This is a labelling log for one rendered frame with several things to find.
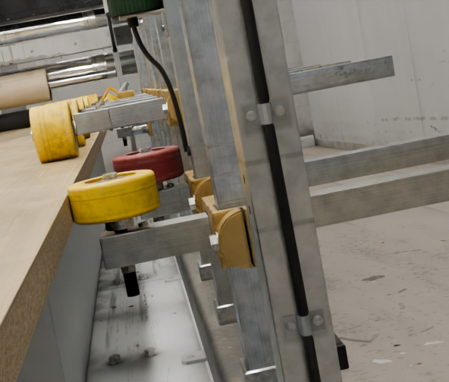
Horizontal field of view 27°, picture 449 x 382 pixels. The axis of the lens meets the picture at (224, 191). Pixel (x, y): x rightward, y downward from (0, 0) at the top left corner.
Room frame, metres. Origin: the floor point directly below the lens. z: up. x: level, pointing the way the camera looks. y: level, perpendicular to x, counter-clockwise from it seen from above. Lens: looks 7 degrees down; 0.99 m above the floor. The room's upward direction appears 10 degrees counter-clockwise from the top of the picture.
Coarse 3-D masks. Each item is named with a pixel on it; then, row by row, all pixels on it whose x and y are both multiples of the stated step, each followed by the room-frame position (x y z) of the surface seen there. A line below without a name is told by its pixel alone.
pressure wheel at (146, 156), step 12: (120, 156) 1.11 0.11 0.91; (132, 156) 1.08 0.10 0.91; (144, 156) 1.07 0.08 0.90; (156, 156) 1.07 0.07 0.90; (168, 156) 1.08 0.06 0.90; (180, 156) 1.10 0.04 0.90; (120, 168) 1.09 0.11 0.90; (132, 168) 1.07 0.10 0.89; (144, 168) 1.07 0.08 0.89; (156, 168) 1.07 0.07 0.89; (168, 168) 1.08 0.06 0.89; (180, 168) 1.10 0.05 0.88; (156, 180) 1.07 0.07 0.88
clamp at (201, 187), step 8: (184, 176) 1.16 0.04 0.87; (192, 176) 1.09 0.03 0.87; (208, 176) 1.06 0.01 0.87; (192, 184) 1.05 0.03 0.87; (200, 184) 1.04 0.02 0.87; (208, 184) 1.03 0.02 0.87; (192, 192) 1.05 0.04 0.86; (200, 192) 1.03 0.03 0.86; (208, 192) 1.03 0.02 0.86; (192, 200) 1.04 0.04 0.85; (200, 200) 1.03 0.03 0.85; (192, 208) 1.04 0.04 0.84; (200, 208) 1.03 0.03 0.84
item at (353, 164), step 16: (384, 144) 1.15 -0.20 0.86; (400, 144) 1.12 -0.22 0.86; (416, 144) 1.12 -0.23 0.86; (432, 144) 1.12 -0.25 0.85; (448, 144) 1.13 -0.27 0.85; (304, 160) 1.13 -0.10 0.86; (320, 160) 1.11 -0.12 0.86; (336, 160) 1.11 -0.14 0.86; (352, 160) 1.12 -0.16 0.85; (368, 160) 1.12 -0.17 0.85; (384, 160) 1.12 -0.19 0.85; (400, 160) 1.12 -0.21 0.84; (416, 160) 1.12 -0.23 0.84; (432, 160) 1.12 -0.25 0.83; (320, 176) 1.11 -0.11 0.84; (336, 176) 1.11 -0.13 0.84; (352, 176) 1.12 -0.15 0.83; (160, 192) 1.10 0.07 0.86; (176, 192) 1.10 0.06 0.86; (160, 208) 1.09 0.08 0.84; (176, 208) 1.10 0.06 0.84
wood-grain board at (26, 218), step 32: (0, 160) 1.64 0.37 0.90; (32, 160) 1.47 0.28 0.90; (64, 160) 1.32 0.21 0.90; (0, 192) 1.00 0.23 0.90; (32, 192) 0.93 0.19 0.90; (64, 192) 0.87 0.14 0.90; (0, 224) 0.71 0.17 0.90; (32, 224) 0.68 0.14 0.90; (64, 224) 0.76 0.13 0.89; (0, 256) 0.56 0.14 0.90; (32, 256) 0.53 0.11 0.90; (0, 288) 0.45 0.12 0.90; (32, 288) 0.49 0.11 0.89; (0, 320) 0.39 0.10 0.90; (32, 320) 0.47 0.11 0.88; (0, 352) 0.36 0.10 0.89
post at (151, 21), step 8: (152, 16) 1.56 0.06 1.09; (152, 24) 1.56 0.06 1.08; (152, 32) 1.56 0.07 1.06; (152, 40) 1.56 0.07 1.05; (152, 48) 1.59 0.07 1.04; (160, 56) 1.56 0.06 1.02; (160, 80) 1.56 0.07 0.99; (168, 128) 1.56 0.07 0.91; (176, 136) 1.56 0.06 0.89; (176, 144) 1.56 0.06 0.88
